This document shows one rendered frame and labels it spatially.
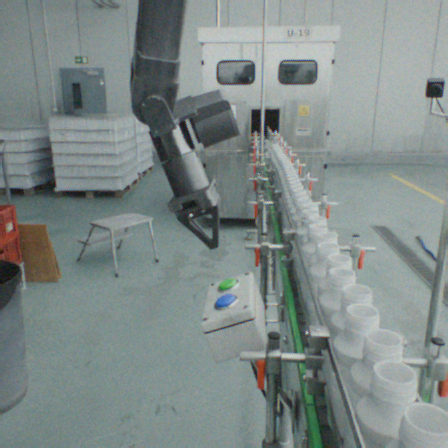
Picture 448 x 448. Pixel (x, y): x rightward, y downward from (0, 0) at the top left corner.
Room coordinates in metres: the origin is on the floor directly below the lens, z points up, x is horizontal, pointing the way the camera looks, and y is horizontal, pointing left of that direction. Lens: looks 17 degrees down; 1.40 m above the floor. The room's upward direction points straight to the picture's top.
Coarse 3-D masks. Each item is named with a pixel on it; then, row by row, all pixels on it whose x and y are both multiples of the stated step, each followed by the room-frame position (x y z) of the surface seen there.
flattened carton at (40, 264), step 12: (24, 228) 3.13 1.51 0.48; (36, 228) 3.13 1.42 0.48; (24, 240) 3.16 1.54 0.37; (36, 240) 3.15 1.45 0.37; (48, 240) 3.15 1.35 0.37; (24, 252) 3.18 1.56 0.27; (36, 252) 3.18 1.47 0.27; (48, 252) 3.18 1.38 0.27; (24, 264) 3.20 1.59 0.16; (36, 264) 3.20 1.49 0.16; (48, 264) 3.19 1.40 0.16; (36, 276) 3.21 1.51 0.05; (48, 276) 3.21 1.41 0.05; (60, 276) 3.28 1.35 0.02
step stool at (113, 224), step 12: (120, 216) 3.73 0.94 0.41; (132, 216) 3.73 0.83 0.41; (144, 216) 3.72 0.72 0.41; (108, 228) 3.36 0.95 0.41; (120, 228) 3.42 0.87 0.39; (84, 240) 3.65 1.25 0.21; (96, 240) 3.65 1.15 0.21; (108, 240) 3.67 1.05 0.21; (120, 240) 3.98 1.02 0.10; (156, 252) 3.66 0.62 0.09
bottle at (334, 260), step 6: (330, 258) 0.65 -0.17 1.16; (336, 258) 0.65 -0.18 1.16; (342, 258) 0.65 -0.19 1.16; (348, 258) 0.64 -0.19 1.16; (330, 264) 0.63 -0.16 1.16; (336, 264) 0.62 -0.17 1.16; (342, 264) 0.62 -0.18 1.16; (348, 264) 0.62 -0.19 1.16; (324, 282) 0.63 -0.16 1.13; (318, 288) 0.63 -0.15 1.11; (324, 288) 0.62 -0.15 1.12; (318, 294) 0.63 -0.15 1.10; (318, 300) 0.63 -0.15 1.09
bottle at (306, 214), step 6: (306, 210) 0.95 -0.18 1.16; (312, 210) 0.95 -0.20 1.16; (306, 216) 0.92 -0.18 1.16; (312, 216) 0.91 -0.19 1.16; (318, 216) 0.93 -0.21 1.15; (306, 222) 0.92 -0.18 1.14; (300, 228) 0.93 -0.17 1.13; (306, 228) 0.91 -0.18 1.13; (300, 234) 0.91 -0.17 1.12; (300, 240) 0.91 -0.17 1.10; (300, 246) 0.91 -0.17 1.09; (294, 258) 0.93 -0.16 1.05; (294, 276) 0.93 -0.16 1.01
